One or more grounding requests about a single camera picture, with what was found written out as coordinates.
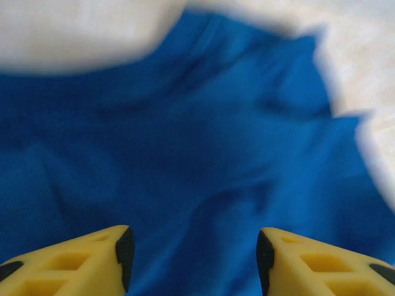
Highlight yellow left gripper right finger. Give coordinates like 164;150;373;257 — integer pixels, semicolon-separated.
256;227;395;296

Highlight blue t-shirt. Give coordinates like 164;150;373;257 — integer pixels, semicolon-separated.
0;7;395;296

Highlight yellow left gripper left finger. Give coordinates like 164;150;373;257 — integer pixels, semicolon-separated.
0;224;136;296

